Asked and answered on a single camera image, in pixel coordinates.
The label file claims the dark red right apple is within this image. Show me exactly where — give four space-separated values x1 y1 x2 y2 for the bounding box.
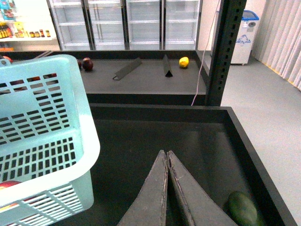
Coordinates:
82 57 94 71

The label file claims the glass door refrigerator row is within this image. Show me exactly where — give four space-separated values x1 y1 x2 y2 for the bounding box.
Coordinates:
48 0 203 51

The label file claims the black display tray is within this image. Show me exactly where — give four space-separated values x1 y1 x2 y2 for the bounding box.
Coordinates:
0 50 207 118
59 104 296 226

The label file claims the far black display tray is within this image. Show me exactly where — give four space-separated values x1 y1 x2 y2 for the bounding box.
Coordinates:
0 50 207 118

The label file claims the green avocado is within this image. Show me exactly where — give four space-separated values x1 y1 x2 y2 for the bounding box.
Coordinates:
228 191 265 226

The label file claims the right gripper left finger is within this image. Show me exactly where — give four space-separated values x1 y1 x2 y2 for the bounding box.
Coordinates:
118 150 169 226

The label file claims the yellow lemon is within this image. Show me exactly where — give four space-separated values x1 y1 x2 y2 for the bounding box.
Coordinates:
179 56 189 68

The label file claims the black perforated shelf post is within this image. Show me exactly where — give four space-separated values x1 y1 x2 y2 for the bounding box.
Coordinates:
205 0 246 106

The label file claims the white pink cable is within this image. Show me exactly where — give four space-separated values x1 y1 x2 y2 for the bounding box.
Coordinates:
190 0 222 106

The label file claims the black triangular divider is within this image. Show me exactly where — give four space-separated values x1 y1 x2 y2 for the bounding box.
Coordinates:
162 55 173 78

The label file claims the flat black divider plate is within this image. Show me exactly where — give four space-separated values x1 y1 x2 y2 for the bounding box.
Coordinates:
113 57 142 81

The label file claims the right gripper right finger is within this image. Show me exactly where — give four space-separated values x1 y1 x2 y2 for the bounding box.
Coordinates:
167 151 236 226

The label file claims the light blue plastic basket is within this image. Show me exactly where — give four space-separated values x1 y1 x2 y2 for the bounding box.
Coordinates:
0 54 100 226

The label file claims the near black display tray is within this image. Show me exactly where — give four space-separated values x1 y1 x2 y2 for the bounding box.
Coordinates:
59 104 296 226

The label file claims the white chest freezer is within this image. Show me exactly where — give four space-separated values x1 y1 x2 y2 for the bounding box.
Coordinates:
231 10 260 65

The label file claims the red yellow apple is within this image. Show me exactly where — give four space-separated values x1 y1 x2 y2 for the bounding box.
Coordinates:
0 180 21 211

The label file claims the shelf with sauce bottles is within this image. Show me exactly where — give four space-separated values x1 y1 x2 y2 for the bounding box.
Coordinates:
0 0 60 51

